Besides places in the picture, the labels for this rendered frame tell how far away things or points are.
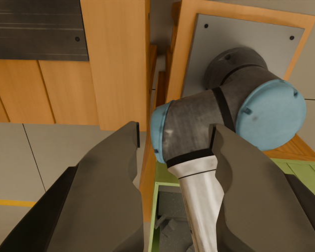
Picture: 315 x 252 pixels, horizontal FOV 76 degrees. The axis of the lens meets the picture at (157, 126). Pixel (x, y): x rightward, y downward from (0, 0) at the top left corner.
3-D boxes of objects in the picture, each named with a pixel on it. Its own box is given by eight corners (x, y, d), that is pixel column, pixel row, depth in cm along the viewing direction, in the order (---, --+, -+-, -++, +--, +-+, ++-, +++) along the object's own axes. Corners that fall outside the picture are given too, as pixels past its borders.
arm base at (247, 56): (277, 58, 49) (300, 70, 40) (245, 111, 56) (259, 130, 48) (219, 38, 47) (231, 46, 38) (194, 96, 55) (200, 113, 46)
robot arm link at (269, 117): (278, 108, 45) (318, 145, 33) (218, 125, 48) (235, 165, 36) (274, 56, 39) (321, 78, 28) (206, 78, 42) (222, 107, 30)
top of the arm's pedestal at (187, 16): (308, 15, 50) (318, 16, 47) (259, 124, 67) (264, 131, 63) (181, -3, 49) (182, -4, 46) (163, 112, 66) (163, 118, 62)
